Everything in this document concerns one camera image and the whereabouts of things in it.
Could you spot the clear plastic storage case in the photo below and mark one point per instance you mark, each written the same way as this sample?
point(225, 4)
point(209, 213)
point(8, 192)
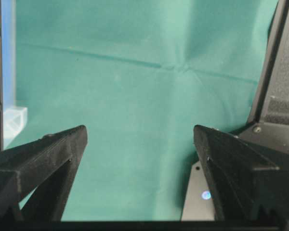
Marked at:
point(14, 117)

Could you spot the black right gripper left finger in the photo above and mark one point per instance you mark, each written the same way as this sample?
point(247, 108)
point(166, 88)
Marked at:
point(36, 177)

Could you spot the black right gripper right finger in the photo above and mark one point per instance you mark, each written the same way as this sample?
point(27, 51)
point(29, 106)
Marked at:
point(244, 179)

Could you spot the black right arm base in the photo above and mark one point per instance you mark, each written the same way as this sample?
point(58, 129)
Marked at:
point(268, 122)

